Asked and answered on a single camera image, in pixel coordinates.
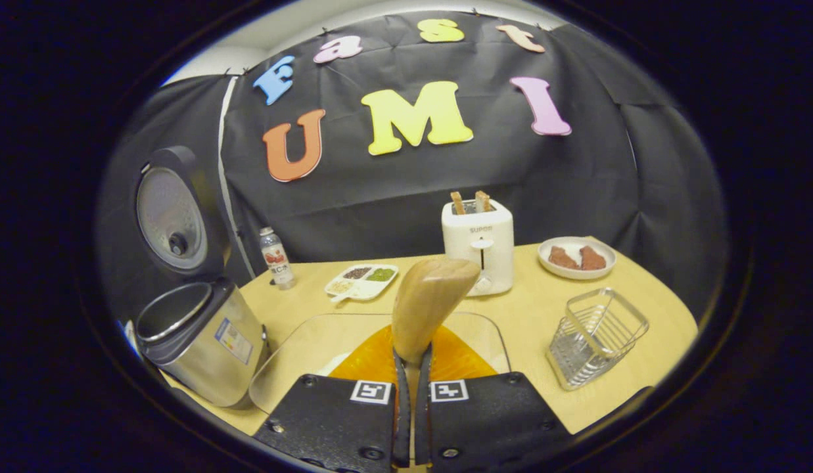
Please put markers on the white divided bean dish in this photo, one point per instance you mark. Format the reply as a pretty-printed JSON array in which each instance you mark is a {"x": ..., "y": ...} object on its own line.
[{"x": 360, "y": 288}]

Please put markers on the white toaster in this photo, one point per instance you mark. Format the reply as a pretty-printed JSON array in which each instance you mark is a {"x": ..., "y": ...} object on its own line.
[{"x": 478, "y": 243}]

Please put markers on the black and silver rice cooker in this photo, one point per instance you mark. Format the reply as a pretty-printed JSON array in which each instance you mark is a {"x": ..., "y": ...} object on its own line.
[{"x": 209, "y": 348}]

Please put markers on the brown toast slice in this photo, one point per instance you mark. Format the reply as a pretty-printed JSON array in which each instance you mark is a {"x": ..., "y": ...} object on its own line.
[
  {"x": 482, "y": 201},
  {"x": 458, "y": 203}
]

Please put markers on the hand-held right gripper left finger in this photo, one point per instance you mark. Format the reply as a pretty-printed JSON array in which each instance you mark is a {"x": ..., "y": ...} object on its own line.
[{"x": 401, "y": 401}]

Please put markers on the wooden spoon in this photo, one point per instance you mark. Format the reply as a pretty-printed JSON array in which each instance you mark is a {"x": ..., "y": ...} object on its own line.
[{"x": 426, "y": 295}]

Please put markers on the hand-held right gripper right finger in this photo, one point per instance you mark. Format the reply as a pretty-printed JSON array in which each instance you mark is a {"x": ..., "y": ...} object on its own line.
[{"x": 423, "y": 401}]

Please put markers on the round white plate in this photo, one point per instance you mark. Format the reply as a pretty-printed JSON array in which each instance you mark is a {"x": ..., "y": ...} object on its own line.
[{"x": 577, "y": 274}]

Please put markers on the clear bottle with red label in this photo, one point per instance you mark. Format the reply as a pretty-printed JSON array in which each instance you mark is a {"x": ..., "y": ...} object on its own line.
[{"x": 278, "y": 259}]

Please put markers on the brown meat piece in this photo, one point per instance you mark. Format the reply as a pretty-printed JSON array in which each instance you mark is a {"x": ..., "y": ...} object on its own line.
[
  {"x": 592, "y": 259},
  {"x": 562, "y": 257}
]

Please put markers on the clear glass container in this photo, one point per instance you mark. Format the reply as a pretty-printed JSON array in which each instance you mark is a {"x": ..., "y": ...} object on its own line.
[{"x": 294, "y": 355}]

